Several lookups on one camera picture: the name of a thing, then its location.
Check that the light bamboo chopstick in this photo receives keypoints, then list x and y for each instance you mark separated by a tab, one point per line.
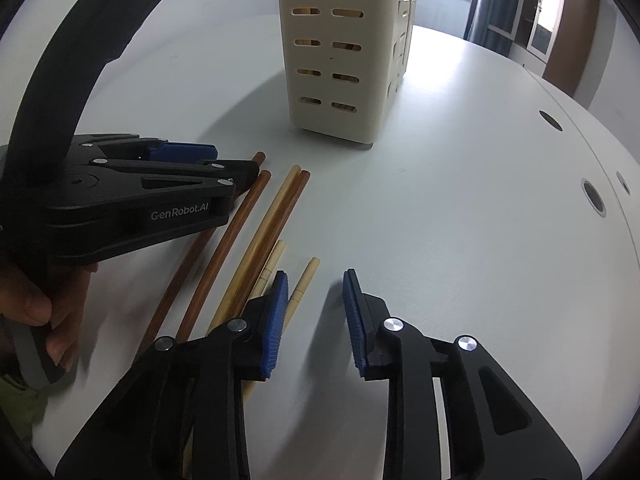
270	265
260	232
302	287

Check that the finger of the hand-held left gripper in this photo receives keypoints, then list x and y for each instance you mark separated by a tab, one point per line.
235	172
185	151

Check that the dark blue curtain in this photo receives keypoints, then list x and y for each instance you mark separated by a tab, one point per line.
480	10

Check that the brown glass door cabinet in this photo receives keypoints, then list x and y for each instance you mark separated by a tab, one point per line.
570	35

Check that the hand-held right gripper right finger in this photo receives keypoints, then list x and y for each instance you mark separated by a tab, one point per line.
355	330

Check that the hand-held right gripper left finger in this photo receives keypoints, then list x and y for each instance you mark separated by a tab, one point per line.
275	325

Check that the person's left hand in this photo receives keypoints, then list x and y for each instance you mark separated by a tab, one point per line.
25	295

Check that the green clothing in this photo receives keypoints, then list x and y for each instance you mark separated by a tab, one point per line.
20	405

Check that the cream plastic utensil holder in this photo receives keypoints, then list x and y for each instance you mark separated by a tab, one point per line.
375	60

